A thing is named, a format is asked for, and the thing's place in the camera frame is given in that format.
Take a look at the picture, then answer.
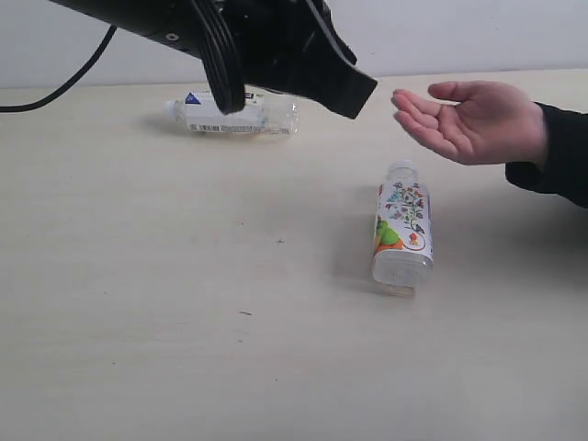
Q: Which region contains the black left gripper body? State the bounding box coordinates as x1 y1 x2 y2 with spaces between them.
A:
183 0 359 100

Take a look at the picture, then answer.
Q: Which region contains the square bottle floral label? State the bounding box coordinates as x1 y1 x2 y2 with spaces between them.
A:
371 160 434 297

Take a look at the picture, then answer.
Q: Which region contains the dark grey Piper robot arm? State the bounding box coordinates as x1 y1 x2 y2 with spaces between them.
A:
63 0 378 119

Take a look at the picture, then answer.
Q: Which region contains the clear bottle blue white label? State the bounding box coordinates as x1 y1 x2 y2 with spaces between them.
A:
164 89 299 136

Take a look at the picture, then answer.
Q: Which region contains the person's open bare hand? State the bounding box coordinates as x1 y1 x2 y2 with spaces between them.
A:
391 81 548 167

